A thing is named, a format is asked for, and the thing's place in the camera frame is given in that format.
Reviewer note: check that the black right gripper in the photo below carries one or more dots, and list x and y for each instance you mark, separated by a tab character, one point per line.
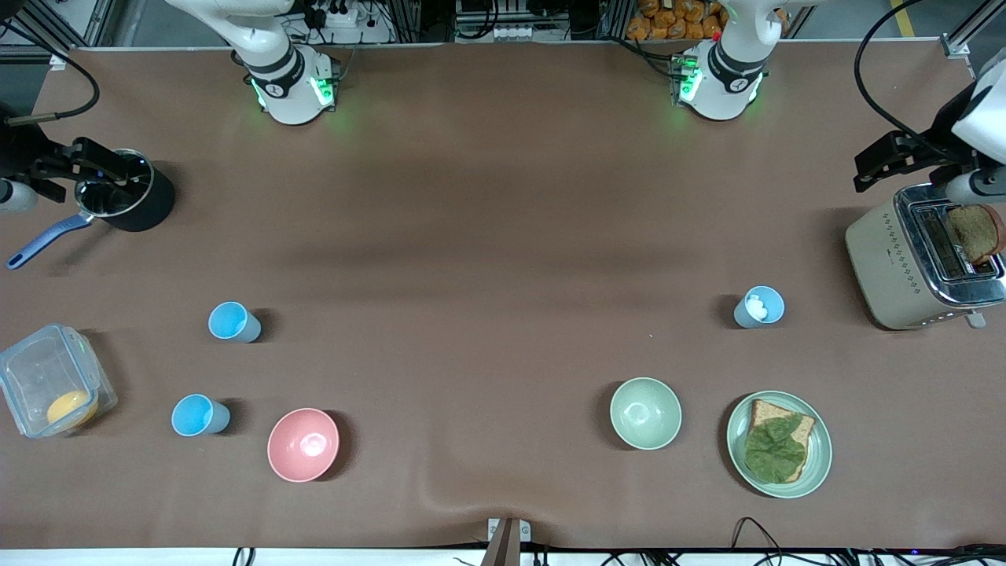
22	151

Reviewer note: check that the green lettuce leaf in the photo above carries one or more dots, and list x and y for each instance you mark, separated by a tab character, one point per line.
774	452

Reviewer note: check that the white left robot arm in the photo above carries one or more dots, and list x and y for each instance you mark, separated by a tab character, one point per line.
727	71

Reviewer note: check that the white power strip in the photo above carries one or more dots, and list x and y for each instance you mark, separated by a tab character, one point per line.
339	16

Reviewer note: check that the orange snack bags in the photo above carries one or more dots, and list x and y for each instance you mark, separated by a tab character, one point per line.
676	20

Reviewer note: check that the orange round food piece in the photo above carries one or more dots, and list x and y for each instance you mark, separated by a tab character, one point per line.
69	407

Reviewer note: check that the white lump in cup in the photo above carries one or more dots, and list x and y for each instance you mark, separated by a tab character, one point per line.
757	307

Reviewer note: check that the light green bowl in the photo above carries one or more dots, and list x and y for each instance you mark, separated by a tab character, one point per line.
645	413

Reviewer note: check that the metal table clamp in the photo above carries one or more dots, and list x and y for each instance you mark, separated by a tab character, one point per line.
507	541

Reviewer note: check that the pink bowl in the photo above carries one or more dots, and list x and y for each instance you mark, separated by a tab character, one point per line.
303	444

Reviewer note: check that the dark toast slice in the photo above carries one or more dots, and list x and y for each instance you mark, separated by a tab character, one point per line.
974	232

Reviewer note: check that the brown bread slice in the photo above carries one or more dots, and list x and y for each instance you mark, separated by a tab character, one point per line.
802	428

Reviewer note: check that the light green plate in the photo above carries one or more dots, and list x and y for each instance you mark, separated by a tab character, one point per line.
813	472

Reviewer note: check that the clear plastic storage box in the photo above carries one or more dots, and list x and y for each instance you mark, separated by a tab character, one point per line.
43	377

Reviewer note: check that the blue cup with white content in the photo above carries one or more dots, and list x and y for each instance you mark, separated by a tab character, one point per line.
759	306

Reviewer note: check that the blue plastic cup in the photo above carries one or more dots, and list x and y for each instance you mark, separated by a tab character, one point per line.
233	321
199	415

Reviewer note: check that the beige toaster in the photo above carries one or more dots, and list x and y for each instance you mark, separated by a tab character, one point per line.
884	267

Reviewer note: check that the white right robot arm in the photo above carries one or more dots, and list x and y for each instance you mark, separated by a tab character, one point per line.
287	75

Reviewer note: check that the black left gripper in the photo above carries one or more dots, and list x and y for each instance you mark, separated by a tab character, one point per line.
935	151

